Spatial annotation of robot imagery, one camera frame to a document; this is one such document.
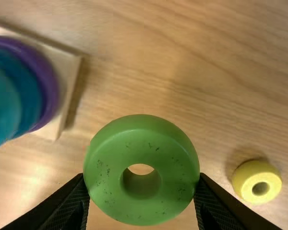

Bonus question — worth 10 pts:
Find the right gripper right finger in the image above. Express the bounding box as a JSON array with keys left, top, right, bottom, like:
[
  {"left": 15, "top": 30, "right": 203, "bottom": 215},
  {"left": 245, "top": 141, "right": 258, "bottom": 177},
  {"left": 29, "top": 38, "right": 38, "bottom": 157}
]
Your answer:
[{"left": 192, "top": 172, "right": 283, "bottom": 230}]

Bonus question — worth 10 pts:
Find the light green ring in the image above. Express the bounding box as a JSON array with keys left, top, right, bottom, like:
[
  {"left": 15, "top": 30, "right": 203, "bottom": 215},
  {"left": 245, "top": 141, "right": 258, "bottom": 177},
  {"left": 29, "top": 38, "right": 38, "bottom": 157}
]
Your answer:
[{"left": 83, "top": 114, "right": 201, "bottom": 227}]

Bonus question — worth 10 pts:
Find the dark blue ring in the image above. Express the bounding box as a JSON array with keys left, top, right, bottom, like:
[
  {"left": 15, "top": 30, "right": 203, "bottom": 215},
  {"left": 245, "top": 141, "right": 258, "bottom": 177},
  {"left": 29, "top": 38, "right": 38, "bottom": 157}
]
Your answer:
[{"left": 0, "top": 49, "right": 46, "bottom": 141}]

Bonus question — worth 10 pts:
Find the purple ring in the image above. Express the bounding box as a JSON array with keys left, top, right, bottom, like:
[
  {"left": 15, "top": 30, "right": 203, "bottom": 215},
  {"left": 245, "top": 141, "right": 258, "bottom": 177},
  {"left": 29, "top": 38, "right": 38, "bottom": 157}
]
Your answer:
[{"left": 0, "top": 35, "right": 61, "bottom": 134}]

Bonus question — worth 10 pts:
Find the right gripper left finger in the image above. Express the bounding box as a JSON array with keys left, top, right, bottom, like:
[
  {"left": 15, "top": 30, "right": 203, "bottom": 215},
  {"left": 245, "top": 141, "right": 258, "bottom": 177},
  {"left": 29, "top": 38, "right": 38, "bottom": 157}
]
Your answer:
[{"left": 0, "top": 172, "right": 91, "bottom": 230}]

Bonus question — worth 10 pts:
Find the light blue ring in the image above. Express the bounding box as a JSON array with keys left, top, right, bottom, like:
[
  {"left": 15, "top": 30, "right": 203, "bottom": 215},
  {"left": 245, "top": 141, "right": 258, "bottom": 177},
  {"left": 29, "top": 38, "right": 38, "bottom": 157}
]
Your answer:
[{"left": 0, "top": 69, "right": 23, "bottom": 151}]

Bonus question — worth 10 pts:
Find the yellow ring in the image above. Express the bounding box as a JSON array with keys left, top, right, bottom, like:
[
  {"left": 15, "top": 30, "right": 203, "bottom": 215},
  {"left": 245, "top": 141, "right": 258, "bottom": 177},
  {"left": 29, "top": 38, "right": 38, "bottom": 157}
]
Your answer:
[{"left": 231, "top": 160, "right": 283, "bottom": 205}]

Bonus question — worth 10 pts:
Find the wooden peg base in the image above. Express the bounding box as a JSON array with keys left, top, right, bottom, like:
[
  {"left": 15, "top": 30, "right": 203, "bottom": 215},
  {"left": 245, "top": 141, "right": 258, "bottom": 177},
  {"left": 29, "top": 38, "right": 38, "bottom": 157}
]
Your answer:
[{"left": 0, "top": 18, "right": 84, "bottom": 142}]

